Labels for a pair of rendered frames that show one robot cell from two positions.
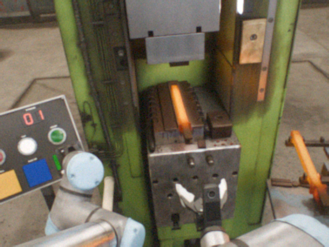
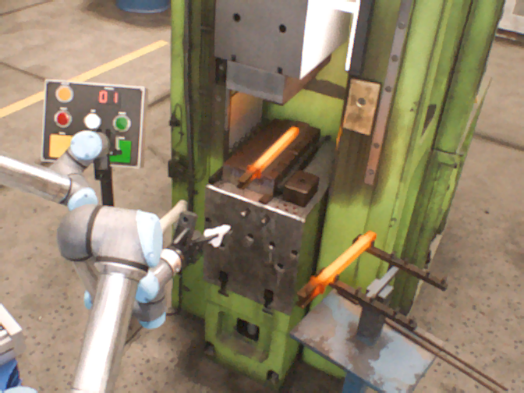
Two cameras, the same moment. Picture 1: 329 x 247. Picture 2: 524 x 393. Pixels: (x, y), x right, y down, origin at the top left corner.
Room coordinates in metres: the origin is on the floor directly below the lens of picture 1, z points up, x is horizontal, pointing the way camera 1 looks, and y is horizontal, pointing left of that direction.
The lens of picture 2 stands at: (-0.54, -0.88, 2.10)
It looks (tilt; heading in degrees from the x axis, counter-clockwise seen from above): 34 degrees down; 26
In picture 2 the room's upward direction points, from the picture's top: 5 degrees clockwise
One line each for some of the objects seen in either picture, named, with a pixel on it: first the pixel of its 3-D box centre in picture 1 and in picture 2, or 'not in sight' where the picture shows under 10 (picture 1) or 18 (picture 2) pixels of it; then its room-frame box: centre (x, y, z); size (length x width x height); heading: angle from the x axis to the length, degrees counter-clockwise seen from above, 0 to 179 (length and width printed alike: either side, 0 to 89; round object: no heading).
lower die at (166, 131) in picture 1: (173, 108); (273, 152); (1.20, -0.06, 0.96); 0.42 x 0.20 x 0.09; 3
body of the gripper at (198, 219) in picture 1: (209, 221); (182, 249); (0.55, -0.11, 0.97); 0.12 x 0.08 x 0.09; 3
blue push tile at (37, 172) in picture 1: (37, 172); not in sight; (0.77, 0.43, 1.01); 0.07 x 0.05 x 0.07; 118
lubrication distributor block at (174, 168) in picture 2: (97, 155); (175, 169); (1.10, 0.31, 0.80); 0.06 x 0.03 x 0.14; 93
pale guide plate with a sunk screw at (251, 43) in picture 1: (251, 42); (361, 106); (1.14, -0.37, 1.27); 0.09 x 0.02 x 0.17; 93
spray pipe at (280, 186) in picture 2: (199, 110); (298, 166); (1.17, -0.17, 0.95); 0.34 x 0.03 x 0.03; 3
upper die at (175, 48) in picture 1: (168, 30); (282, 61); (1.20, -0.06, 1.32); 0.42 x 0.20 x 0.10; 3
